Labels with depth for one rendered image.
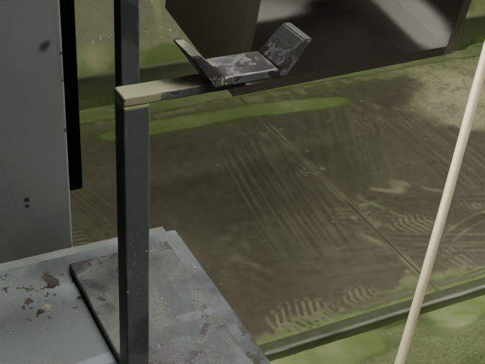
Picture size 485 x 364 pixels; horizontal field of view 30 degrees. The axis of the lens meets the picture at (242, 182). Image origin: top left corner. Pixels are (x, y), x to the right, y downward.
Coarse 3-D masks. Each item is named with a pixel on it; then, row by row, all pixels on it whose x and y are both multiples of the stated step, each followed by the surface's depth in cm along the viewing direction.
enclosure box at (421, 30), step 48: (192, 0) 198; (240, 0) 179; (288, 0) 223; (336, 0) 227; (384, 0) 230; (432, 0) 219; (240, 48) 183; (336, 48) 211; (384, 48) 214; (432, 48) 213
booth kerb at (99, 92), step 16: (480, 16) 319; (464, 32) 319; (480, 32) 323; (160, 64) 270; (176, 64) 272; (80, 80) 260; (96, 80) 263; (112, 80) 265; (144, 80) 270; (80, 96) 263; (96, 96) 265; (112, 96) 268
